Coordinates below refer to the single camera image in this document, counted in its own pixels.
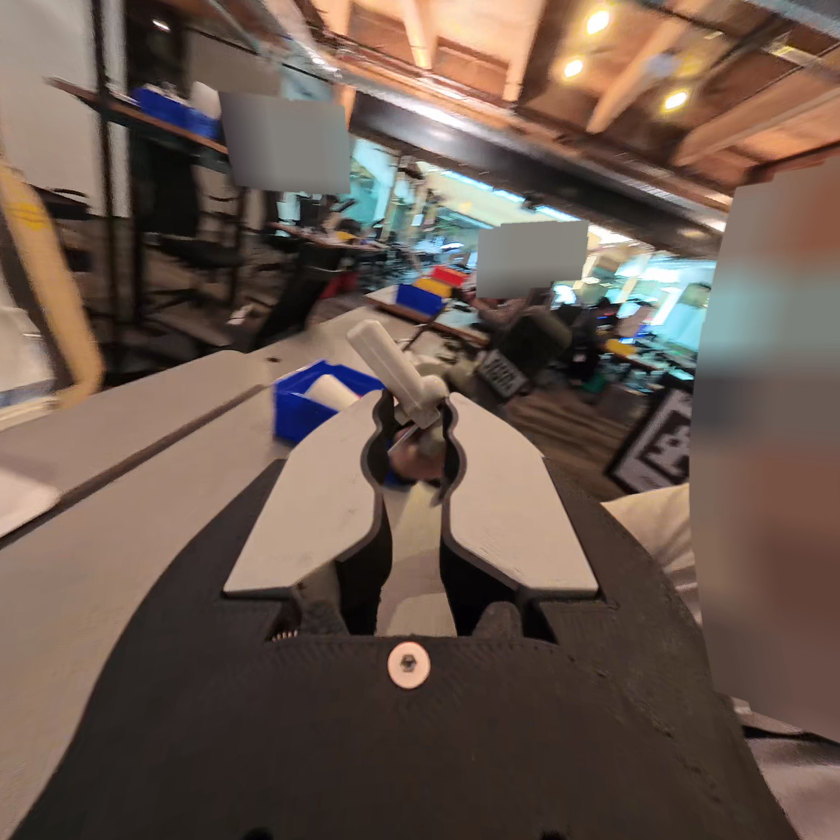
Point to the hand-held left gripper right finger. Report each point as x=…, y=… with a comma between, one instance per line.
x=518, y=518

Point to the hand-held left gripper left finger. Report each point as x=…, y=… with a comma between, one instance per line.
x=315, y=518

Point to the white plastic pipe fitting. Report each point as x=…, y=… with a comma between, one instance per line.
x=387, y=361

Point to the grey desk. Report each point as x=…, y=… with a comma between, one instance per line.
x=131, y=433

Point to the blue plastic bin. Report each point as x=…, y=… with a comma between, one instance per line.
x=298, y=410

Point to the white roll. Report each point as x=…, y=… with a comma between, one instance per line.
x=333, y=392

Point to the printed tag card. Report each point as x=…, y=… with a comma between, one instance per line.
x=502, y=374

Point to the black framed tag board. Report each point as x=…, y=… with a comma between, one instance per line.
x=659, y=446

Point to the long work table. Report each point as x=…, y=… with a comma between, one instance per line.
x=453, y=321

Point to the blue parts bin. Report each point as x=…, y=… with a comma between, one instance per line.
x=420, y=300

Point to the yellow parts bin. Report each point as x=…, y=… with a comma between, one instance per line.
x=436, y=287

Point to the red parts bin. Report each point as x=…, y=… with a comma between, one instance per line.
x=453, y=274

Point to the white paper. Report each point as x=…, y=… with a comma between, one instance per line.
x=23, y=502

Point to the black metal shelf rack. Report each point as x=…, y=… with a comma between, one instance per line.
x=170, y=216

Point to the black steel beam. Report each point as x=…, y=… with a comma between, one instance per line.
x=499, y=164

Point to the wooden framed board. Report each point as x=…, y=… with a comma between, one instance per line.
x=46, y=282

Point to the grey cloth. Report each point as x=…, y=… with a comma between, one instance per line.
x=794, y=787

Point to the blue storage bin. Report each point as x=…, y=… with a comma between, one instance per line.
x=202, y=123
x=157, y=102

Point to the ceiling light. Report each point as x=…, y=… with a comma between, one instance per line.
x=675, y=100
x=573, y=67
x=597, y=21

